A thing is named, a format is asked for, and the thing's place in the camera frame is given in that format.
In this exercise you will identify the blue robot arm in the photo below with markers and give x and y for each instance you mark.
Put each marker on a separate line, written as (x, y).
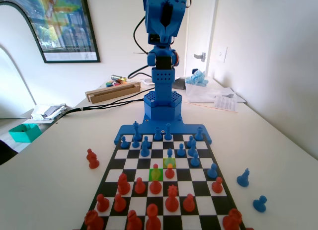
(162, 78)

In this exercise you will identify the blue chess king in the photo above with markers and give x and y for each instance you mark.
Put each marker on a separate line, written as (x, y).
(136, 129)

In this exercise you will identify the blue chess queen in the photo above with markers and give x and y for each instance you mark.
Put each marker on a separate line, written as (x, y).
(168, 133)

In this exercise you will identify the blue chess rook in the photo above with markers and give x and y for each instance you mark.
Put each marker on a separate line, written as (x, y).
(198, 134)
(157, 134)

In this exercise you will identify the blue chess bishop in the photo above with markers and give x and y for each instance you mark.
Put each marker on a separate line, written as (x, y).
(191, 150)

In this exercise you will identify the red chess knight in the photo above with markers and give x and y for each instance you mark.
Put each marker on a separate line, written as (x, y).
(94, 162)

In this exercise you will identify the red chess bishop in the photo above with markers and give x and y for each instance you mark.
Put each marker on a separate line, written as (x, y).
(134, 222)
(123, 185)

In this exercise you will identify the red chess queen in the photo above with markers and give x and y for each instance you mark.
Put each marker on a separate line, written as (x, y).
(172, 201)

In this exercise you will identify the red chess rook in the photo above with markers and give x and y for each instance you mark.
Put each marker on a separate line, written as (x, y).
(93, 221)
(232, 220)

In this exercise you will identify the white door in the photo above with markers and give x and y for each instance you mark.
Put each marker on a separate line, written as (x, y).
(198, 28)

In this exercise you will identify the black zip tie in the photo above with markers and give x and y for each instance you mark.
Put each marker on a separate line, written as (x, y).
(139, 53)

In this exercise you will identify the blue white crumpled cloth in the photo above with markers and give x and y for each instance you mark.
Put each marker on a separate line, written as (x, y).
(197, 78)

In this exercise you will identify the white paper sheet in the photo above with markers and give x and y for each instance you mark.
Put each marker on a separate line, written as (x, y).
(147, 81)

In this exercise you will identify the colourful bit set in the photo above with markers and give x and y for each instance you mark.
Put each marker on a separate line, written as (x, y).
(111, 84)

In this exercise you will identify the framed map poster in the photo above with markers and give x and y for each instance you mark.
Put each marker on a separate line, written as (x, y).
(64, 23)

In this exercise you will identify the printed paper sheet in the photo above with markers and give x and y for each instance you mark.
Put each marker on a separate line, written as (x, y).
(226, 103)

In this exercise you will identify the grey paper pile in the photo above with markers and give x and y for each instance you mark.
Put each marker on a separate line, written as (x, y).
(49, 111)

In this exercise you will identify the white arched panel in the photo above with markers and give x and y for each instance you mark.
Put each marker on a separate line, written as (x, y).
(15, 41)

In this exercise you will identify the black white chessboard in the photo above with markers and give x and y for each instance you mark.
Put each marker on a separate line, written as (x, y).
(183, 175)

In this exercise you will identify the teal plastic box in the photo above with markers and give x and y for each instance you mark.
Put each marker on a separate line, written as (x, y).
(24, 133)

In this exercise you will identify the white light switch plate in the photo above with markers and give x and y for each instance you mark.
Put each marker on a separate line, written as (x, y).
(222, 54)

